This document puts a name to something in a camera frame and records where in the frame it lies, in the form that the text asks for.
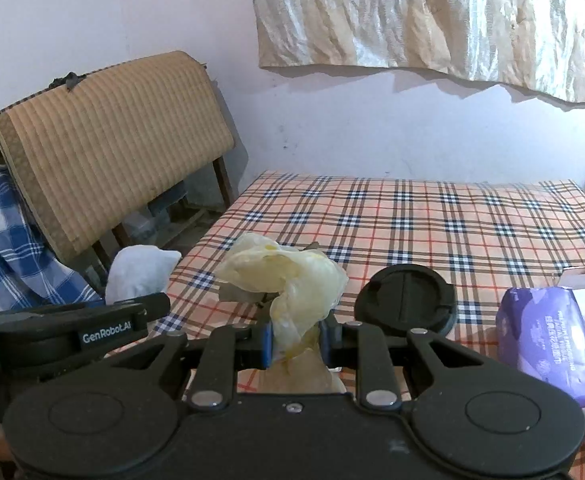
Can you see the white sock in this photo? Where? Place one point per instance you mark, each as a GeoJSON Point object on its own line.
{"type": "Point", "coordinates": [140, 272]}

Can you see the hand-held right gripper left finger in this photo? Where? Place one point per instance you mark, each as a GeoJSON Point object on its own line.
{"type": "Point", "coordinates": [267, 347]}

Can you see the blue plaid cloth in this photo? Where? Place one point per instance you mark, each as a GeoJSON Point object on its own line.
{"type": "Point", "coordinates": [17, 250]}

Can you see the purple tissue pack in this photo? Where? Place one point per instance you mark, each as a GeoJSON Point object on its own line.
{"type": "Point", "coordinates": [547, 340]}

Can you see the plaid bed sheet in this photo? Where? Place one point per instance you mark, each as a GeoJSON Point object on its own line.
{"type": "Point", "coordinates": [422, 230]}

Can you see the black cup lid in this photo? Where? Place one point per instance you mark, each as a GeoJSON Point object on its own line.
{"type": "Point", "coordinates": [405, 302]}

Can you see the cream curtain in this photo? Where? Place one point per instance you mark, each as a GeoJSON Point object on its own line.
{"type": "Point", "coordinates": [422, 15]}

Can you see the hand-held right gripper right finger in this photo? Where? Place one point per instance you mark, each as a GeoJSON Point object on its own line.
{"type": "Point", "coordinates": [326, 347]}

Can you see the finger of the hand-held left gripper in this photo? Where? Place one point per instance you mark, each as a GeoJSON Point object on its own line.
{"type": "Point", "coordinates": [155, 307]}

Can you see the woven straw mat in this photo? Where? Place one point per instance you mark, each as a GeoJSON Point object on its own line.
{"type": "Point", "coordinates": [107, 145]}

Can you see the pale yellow plastic bag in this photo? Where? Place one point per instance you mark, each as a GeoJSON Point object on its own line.
{"type": "Point", "coordinates": [292, 280]}

